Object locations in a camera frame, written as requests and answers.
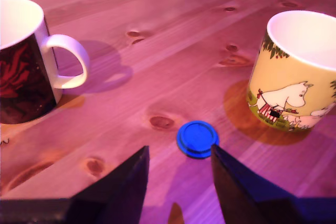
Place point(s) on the dark red patterned white mug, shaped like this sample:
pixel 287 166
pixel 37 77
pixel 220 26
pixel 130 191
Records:
pixel 23 77

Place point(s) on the blue coffee capsule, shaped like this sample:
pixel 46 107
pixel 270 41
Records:
pixel 197 137

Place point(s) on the yellow cartoon print mug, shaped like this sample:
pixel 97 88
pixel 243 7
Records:
pixel 296 77

